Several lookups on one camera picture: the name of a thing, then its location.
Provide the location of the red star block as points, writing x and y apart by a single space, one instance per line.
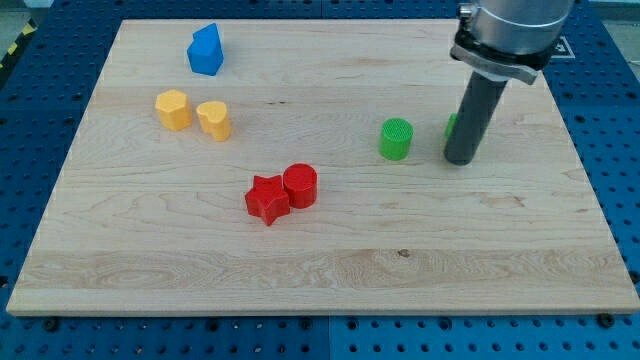
267 199

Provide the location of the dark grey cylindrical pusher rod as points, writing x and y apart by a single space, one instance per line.
472 118

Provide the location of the light wooden board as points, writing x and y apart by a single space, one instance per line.
146 221

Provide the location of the yellow hexagon block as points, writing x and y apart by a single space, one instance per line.
174 110

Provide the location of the green star block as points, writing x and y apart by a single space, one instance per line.
450 124

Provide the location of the red cylinder block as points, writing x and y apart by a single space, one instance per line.
300 181

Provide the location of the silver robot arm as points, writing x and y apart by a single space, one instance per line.
500 40

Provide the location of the green cylinder block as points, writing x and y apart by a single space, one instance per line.
395 139

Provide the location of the blue pentagon block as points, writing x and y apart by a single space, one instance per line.
205 52

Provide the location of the yellow heart block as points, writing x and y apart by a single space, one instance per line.
214 120

